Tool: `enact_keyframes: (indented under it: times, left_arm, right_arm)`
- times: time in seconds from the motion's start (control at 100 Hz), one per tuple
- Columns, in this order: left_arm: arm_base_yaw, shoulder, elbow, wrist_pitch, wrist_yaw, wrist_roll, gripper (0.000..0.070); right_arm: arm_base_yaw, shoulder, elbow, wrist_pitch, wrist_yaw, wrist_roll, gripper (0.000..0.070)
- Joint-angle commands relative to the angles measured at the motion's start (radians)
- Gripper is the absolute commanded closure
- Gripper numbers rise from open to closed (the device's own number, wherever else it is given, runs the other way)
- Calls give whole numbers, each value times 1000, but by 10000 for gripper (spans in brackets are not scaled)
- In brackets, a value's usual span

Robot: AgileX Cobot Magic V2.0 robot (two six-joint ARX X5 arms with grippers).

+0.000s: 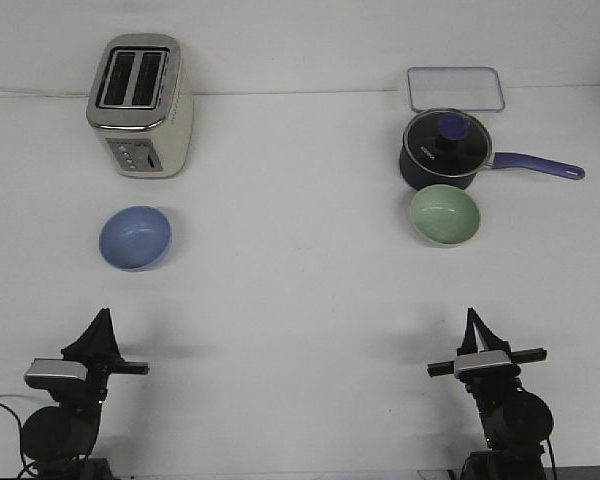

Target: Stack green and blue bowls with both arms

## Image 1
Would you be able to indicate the dark blue saucepan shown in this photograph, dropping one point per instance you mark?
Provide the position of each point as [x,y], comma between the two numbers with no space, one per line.
[419,177]

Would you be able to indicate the blue bowl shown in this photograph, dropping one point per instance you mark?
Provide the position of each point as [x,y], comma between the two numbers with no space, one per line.
[136,238]

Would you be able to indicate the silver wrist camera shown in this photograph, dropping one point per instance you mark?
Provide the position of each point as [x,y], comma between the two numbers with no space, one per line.
[50,374]
[480,360]

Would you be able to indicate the cream and steel toaster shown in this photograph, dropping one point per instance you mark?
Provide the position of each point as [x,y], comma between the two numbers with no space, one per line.
[140,106]

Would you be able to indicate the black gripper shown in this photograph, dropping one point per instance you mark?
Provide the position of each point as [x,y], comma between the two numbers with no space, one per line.
[499,379]
[99,342]

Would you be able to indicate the glass pot lid blue knob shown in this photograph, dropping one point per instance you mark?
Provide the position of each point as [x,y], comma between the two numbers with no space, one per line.
[448,141]

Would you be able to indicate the green bowl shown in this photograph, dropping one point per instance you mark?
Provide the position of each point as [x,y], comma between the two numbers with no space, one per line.
[444,215]

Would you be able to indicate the clear blue-rimmed food container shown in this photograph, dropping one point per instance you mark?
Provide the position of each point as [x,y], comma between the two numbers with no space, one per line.
[471,89]

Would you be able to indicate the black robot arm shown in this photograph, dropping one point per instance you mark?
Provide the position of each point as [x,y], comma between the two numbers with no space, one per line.
[515,422]
[60,439]

